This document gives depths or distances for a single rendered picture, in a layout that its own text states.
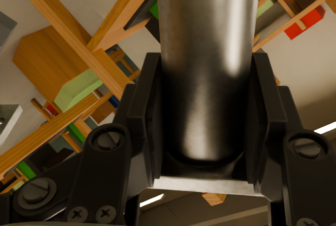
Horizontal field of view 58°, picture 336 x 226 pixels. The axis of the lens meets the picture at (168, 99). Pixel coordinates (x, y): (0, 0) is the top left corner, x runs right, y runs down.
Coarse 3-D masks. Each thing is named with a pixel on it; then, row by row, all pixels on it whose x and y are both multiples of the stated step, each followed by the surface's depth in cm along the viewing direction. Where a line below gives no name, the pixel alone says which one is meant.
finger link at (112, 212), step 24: (96, 144) 8; (120, 144) 8; (96, 168) 7; (120, 168) 7; (72, 192) 7; (96, 192) 7; (120, 192) 7; (72, 216) 6; (96, 216) 6; (120, 216) 6
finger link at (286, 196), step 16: (288, 144) 8; (304, 144) 8; (320, 144) 8; (288, 160) 7; (304, 160) 7; (320, 160) 7; (288, 176) 7; (304, 176) 7; (320, 176) 7; (288, 192) 7; (304, 192) 7; (320, 192) 7; (272, 208) 9; (288, 208) 6; (304, 208) 6; (320, 208) 6; (272, 224) 8; (288, 224) 6; (304, 224) 6; (320, 224) 6
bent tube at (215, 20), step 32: (160, 0) 9; (192, 0) 8; (224, 0) 8; (256, 0) 8; (160, 32) 9; (192, 32) 8; (224, 32) 8; (192, 64) 9; (224, 64) 9; (192, 96) 10; (224, 96) 9; (192, 128) 10; (224, 128) 10; (192, 160) 11; (224, 160) 11; (224, 192) 11
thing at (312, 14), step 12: (264, 0) 512; (276, 0) 527; (288, 0) 538; (324, 0) 473; (288, 12) 507; (300, 12) 494; (312, 12) 495; (324, 12) 515; (288, 24) 512; (300, 24) 507; (312, 24) 503; (288, 36) 532; (252, 48) 565
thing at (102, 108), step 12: (120, 48) 645; (120, 60) 702; (132, 72) 702; (108, 96) 569; (48, 108) 535; (96, 108) 558; (108, 108) 570; (48, 120) 534; (96, 120) 579; (72, 144) 535
